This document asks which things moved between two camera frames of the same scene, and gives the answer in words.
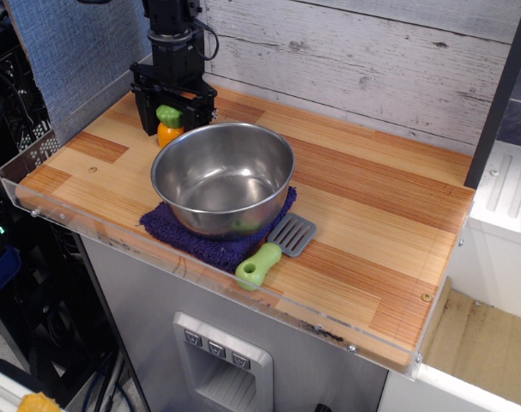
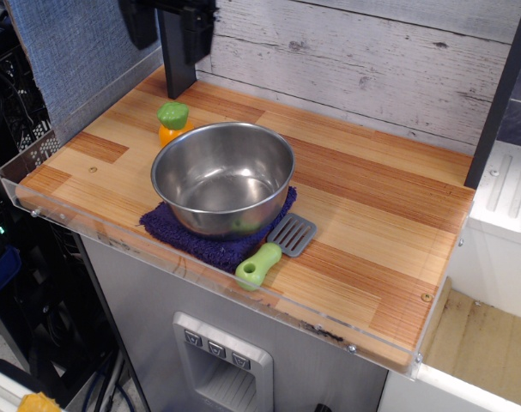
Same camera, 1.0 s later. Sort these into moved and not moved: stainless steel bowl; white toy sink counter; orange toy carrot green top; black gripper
Moved: black gripper
Not moved: white toy sink counter; orange toy carrot green top; stainless steel bowl
